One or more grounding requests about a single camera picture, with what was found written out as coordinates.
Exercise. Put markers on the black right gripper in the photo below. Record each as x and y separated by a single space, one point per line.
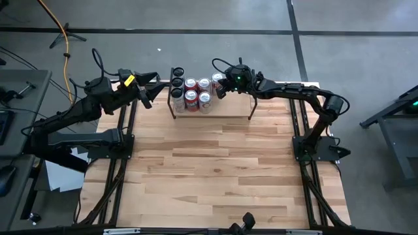
240 80

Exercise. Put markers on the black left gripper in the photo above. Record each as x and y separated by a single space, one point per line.
135 88

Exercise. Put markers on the silver Diet Coke can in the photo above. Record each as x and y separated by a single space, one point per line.
216 77
205 97

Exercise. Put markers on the red cola can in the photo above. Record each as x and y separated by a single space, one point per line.
190 84
191 95

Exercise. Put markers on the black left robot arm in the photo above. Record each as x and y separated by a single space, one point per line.
81 109

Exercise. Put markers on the wooden shelf with black legs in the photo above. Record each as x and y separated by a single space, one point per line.
235 104

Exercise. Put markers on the yellow tape label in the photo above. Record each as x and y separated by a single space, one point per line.
129 80

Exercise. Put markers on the black tripod stand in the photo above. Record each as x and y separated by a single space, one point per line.
67 32

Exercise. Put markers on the white paper sheet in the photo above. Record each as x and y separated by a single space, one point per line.
63 178
77 152

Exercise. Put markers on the grey side desk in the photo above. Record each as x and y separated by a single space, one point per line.
39 85

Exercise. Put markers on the black flat bar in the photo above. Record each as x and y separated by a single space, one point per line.
55 155

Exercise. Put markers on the dark grey desk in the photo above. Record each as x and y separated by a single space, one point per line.
26 169

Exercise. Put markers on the black keyboard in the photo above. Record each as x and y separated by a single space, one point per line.
4 125

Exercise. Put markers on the black computer mouse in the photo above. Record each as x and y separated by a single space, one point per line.
6 179

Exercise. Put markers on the black round knob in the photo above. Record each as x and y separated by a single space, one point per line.
34 218

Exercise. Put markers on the dark grey equipment cart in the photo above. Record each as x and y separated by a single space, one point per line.
396 137

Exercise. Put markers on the black aluminium table frame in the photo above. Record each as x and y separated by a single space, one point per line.
277 163

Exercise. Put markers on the silver metal bracket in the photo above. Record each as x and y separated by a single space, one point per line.
121 231
303 232

